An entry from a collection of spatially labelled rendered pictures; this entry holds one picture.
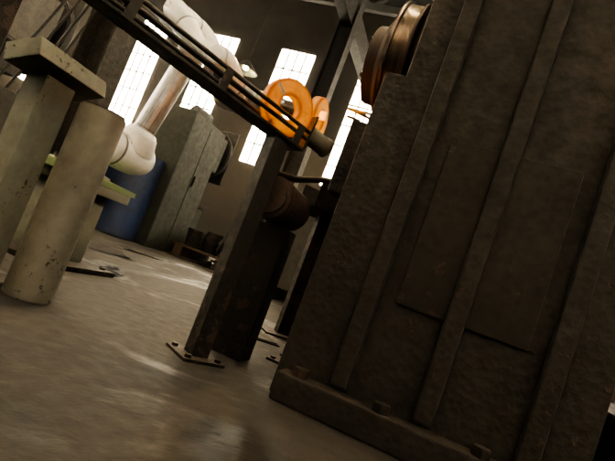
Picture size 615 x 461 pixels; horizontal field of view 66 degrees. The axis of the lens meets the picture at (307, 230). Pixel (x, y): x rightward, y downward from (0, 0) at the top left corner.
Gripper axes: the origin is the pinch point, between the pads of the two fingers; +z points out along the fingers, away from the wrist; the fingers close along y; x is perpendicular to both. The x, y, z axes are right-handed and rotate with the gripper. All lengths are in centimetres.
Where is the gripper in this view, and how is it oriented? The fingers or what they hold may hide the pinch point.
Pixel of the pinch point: (318, 114)
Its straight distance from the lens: 174.2
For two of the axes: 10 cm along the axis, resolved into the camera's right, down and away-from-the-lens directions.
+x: 3.0, -9.5, 1.0
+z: 9.2, 2.6, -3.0
